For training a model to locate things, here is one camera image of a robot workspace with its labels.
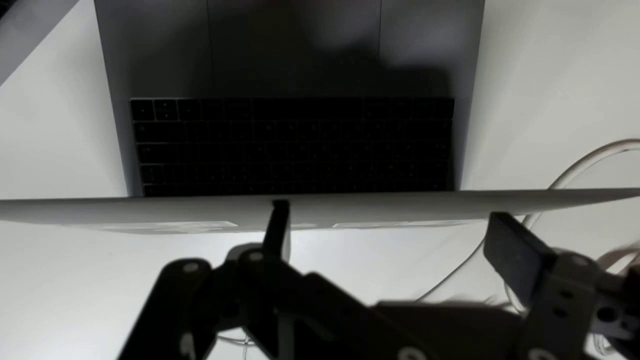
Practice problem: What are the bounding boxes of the silver laptop with black keyboard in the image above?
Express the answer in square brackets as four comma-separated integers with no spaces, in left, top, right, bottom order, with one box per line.
[1,0,618,235]

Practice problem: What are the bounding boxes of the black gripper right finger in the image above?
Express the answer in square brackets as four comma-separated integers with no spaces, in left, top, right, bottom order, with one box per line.
[484,212,556,303]

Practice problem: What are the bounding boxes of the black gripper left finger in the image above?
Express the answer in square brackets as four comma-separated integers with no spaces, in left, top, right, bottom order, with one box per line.
[261,201,290,260]

